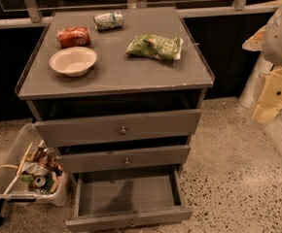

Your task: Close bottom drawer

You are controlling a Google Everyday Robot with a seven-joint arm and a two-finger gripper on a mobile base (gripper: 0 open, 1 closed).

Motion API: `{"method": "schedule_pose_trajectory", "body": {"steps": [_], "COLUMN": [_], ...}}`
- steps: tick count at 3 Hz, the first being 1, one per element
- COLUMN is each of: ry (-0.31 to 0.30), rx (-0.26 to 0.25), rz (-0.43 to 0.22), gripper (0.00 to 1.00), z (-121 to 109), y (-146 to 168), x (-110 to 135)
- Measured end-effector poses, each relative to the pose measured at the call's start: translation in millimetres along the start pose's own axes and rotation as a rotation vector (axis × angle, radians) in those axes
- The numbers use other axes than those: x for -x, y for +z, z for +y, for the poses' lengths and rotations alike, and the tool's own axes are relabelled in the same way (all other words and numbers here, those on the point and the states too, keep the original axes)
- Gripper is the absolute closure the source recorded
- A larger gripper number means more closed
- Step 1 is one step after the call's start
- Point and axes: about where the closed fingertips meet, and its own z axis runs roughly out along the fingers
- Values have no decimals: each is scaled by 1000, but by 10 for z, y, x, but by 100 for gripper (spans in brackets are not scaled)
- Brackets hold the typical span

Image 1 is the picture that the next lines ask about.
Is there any grey bottom drawer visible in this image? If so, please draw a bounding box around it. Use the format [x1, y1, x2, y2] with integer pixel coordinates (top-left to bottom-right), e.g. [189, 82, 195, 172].
[66, 165, 193, 233]

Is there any grey drawer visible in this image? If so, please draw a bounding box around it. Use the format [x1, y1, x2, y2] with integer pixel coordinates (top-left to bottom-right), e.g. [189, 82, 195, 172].
[66, 165, 193, 233]
[57, 145, 191, 173]
[35, 109, 201, 147]

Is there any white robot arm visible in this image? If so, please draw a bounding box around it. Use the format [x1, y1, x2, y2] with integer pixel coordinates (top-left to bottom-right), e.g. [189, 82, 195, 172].
[242, 5, 282, 125]

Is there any grey top drawer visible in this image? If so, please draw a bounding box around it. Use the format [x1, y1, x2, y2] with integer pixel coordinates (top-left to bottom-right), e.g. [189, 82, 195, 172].
[35, 109, 201, 147]

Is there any grey middle drawer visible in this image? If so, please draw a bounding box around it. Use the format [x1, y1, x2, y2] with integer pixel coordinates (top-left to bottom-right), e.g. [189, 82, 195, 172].
[57, 145, 191, 173]

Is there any grey drawer cabinet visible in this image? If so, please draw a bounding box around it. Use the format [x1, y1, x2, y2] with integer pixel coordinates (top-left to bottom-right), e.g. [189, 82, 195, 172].
[15, 6, 216, 180]

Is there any green chip bag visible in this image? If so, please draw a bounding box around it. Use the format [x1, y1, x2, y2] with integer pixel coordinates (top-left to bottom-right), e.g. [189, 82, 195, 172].
[125, 34, 183, 61]

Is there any white green soda can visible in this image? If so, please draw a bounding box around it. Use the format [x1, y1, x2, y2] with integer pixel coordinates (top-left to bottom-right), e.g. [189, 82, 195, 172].
[93, 11, 123, 31]

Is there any white paper bowl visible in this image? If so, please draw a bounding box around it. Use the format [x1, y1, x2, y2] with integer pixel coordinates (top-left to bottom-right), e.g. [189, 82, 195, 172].
[49, 47, 97, 78]

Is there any red soda can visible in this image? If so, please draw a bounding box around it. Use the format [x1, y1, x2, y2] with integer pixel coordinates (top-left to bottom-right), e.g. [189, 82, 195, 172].
[56, 26, 90, 48]

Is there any trash pile in bin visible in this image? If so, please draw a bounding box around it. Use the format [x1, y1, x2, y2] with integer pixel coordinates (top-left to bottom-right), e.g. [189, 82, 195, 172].
[0, 142, 63, 194]

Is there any clear plastic bin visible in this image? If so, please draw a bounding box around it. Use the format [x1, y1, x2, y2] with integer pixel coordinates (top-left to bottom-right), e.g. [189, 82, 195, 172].
[0, 124, 69, 206]

